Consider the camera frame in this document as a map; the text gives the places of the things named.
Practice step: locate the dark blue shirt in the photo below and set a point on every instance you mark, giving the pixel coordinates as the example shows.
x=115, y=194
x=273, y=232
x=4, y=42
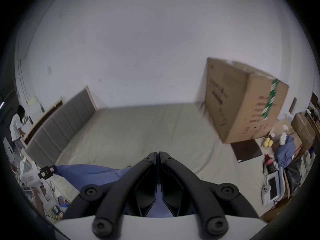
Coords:
x=87, y=175

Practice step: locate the grey padded headboard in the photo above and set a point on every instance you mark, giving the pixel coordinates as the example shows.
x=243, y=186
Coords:
x=55, y=129

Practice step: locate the small brown carton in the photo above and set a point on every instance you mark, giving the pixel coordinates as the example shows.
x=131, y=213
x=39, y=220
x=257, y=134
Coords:
x=302, y=127

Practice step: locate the blue cloth pile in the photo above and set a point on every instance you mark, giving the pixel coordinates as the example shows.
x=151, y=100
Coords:
x=285, y=151

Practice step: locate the dark brown mat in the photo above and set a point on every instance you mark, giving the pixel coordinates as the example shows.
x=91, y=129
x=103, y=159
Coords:
x=246, y=151

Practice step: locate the white box with screen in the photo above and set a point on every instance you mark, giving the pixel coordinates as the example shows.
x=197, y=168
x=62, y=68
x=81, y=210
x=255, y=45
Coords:
x=275, y=185

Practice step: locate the large brown carton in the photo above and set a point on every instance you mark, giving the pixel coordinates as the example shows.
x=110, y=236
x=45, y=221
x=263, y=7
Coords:
x=237, y=101

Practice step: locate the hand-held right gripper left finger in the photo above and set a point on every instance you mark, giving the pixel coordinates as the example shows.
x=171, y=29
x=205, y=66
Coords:
x=117, y=196

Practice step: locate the white hand controller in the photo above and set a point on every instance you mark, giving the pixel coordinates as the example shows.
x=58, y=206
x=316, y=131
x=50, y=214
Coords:
x=265, y=191

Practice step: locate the bed with beige sheet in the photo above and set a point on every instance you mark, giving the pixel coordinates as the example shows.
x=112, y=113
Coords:
x=140, y=131

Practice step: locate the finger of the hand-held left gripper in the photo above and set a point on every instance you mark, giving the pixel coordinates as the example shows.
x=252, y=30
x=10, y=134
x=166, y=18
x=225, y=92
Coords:
x=46, y=172

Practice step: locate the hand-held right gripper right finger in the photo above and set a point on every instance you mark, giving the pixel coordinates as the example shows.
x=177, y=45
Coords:
x=197, y=196

